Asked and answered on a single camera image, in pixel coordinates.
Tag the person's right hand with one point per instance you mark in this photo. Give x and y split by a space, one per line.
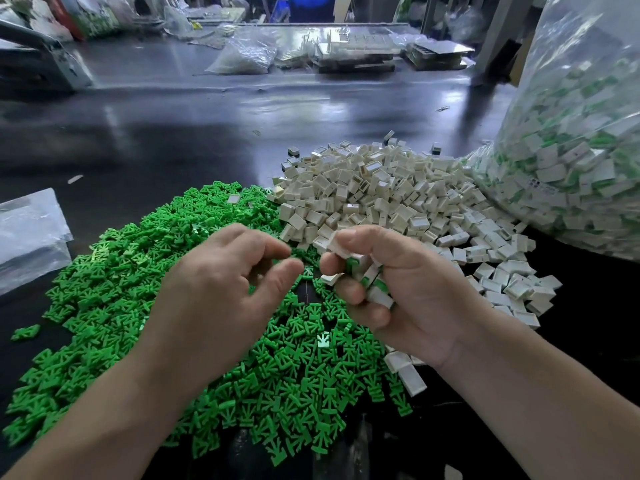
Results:
420 290

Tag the person's left hand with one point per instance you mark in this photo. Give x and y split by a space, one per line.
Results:
210 315

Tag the small white plastic part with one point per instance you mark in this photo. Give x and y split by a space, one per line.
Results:
380 297

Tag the green and white assembled part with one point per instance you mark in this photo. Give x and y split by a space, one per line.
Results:
372 273

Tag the pile of green plastic clips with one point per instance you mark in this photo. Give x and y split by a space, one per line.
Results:
120 275

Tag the pile of white plastic caps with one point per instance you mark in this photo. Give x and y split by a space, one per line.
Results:
420 190

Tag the clear plastic bag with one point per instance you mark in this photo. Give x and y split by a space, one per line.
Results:
575 155

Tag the person's right forearm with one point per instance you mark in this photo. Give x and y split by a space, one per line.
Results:
545 405

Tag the person's left forearm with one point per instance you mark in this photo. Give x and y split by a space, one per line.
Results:
75 425

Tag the small green plastic part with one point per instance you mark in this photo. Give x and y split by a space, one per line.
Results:
25 333

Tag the small clear bag of parts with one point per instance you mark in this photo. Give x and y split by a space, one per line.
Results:
240 57

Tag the stack of clear flat bags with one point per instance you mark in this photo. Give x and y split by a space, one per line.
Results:
32 240

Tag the dark flat tray stack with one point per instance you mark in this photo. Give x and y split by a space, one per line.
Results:
438 55

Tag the blue crate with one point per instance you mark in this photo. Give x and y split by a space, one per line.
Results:
310 3

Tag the grey heat sealer machine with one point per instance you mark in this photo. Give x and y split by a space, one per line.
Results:
40 57

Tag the grey metal slanted post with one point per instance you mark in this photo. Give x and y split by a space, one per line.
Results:
505 30

